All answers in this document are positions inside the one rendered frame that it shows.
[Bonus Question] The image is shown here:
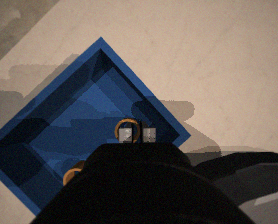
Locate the blue square tray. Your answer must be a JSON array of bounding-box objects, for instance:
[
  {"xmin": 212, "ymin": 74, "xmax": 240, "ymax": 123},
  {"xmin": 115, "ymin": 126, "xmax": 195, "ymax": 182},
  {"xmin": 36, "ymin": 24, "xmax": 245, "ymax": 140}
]
[{"xmin": 0, "ymin": 37, "xmax": 190, "ymax": 216}]

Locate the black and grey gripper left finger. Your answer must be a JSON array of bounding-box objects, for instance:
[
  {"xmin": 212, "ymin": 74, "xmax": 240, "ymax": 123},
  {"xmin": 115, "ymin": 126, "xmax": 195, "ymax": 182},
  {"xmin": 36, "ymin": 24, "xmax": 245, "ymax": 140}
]
[{"xmin": 119, "ymin": 122, "xmax": 134, "ymax": 143}]

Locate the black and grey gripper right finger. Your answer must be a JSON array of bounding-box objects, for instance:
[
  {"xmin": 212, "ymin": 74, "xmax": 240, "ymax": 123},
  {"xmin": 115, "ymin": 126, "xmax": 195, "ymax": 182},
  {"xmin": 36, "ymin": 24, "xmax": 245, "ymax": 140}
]
[{"xmin": 140, "ymin": 121, "xmax": 155, "ymax": 143}]

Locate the bronze bushing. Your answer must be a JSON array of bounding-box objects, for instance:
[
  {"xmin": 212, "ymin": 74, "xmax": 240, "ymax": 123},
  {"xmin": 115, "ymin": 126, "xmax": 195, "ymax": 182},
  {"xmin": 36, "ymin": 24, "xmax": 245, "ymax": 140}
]
[
  {"xmin": 115, "ymin": 117, "xmax": 140, "ymax": 143},
  {"xmin": 63, "ymin": 160, "xmax": 86, "ymax": 186}
]

